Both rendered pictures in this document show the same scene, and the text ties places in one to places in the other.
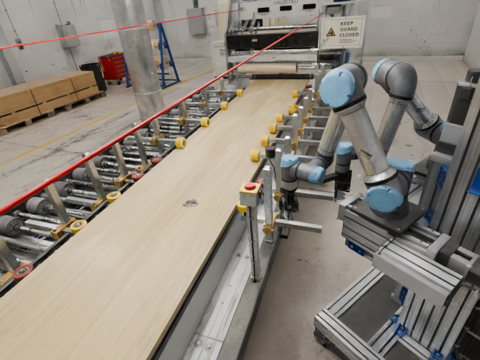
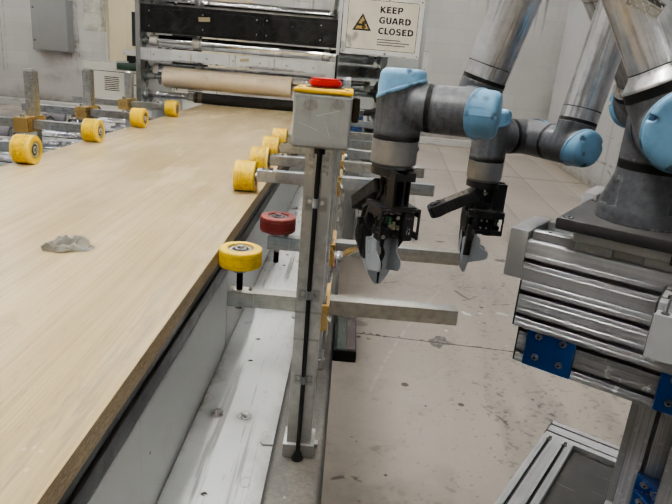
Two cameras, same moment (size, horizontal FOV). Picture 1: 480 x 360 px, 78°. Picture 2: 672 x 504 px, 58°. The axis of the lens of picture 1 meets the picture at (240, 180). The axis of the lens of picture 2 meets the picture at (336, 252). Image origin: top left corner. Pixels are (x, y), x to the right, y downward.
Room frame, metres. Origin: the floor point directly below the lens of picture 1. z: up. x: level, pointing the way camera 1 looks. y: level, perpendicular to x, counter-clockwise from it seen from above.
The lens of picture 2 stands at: (0.25, 0.21, 1.26)
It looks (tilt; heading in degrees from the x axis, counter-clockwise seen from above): 18 degrees down; 339
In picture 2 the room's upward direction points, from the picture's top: 5 degrees clockwise
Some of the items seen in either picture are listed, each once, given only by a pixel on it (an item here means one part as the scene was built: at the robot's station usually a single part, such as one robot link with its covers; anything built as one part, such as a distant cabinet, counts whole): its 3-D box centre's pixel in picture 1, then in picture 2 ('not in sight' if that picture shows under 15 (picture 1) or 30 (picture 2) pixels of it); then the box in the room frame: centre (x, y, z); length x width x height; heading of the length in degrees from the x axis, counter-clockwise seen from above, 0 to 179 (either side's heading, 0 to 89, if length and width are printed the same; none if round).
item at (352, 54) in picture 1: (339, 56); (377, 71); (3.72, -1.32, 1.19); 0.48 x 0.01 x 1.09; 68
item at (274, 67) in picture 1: (281, 68); (260, 85); (4.06, -0.68, 1.05); 1.43 x 0.12 x 0.12; 68
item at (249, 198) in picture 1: (250, 195); (322, 119); (0.97, -0.04, 1.18); 0.07 x 0.07 x 0.08; 68
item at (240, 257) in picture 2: (244, 211); (239, 274); (1.30, -0.01, 0.85); 0.08 x 0.08 x 0.11
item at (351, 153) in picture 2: (303, 128); (342, 152); (2.17, -0.53, 0.95); 0.50 x 0.04 x 0.04; 68
